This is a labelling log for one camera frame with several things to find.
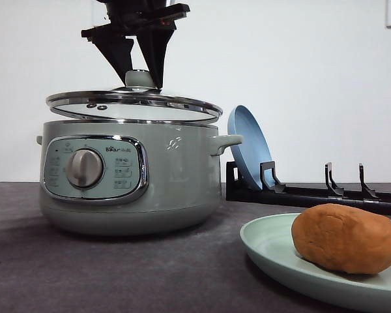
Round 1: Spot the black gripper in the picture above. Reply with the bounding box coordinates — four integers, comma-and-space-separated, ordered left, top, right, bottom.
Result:
81, 0, 190, 90

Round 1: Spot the glass pot lid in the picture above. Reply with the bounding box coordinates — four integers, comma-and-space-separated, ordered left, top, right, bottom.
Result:
46, 70, 223, 123

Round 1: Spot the green plate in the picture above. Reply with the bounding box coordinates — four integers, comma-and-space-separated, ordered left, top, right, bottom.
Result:
240, 213, 391, 312

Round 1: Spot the brown potato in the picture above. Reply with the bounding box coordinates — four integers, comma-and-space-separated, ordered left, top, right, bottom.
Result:
291, 203, 391, 274

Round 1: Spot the green electric steamer pot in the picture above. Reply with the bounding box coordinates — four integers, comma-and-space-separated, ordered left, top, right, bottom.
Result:
36, 119, 243, 237

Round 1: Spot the blue plate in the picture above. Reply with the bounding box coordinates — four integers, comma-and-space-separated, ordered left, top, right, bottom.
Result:
227, 105, 275, 190

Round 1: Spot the black plate rack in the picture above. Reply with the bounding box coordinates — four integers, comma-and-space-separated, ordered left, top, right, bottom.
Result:
225, 161, 391, 212

